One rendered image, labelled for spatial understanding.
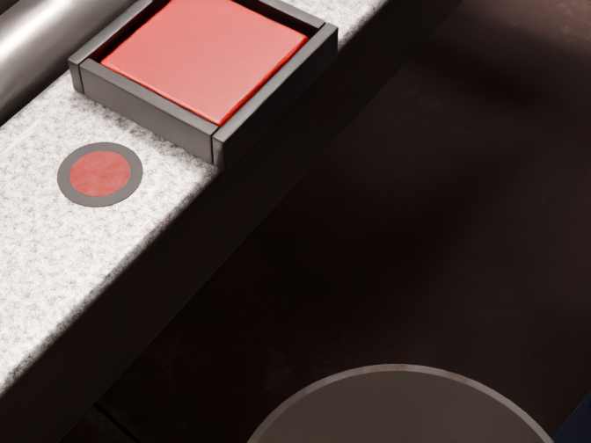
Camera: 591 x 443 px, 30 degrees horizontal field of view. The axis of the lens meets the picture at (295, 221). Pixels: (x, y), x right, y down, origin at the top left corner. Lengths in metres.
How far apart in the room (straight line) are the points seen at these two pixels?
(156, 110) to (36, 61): 0.07
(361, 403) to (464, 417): 0.10
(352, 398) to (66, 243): 0.65
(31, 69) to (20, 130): 0.04
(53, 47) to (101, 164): 0.07
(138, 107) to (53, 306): 0.09
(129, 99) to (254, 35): 0.06
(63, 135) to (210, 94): 0.06
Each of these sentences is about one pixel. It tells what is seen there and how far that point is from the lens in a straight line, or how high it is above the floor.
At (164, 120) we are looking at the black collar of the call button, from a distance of 0.42.
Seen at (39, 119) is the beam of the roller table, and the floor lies 0.91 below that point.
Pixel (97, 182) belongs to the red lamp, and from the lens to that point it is 0.41.
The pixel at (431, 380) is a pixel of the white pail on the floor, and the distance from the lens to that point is 1.01.
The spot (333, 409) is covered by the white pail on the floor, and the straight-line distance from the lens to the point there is 1.03.
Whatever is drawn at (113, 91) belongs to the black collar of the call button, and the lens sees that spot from 0.43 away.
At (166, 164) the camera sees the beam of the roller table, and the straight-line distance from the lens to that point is 0.42.
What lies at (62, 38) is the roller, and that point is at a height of 0.91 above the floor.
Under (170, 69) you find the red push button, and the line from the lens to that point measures 0.43.
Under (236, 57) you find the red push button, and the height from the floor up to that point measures 0.93.
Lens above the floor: 1.23
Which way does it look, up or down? 52 degrees down
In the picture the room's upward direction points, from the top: straight up
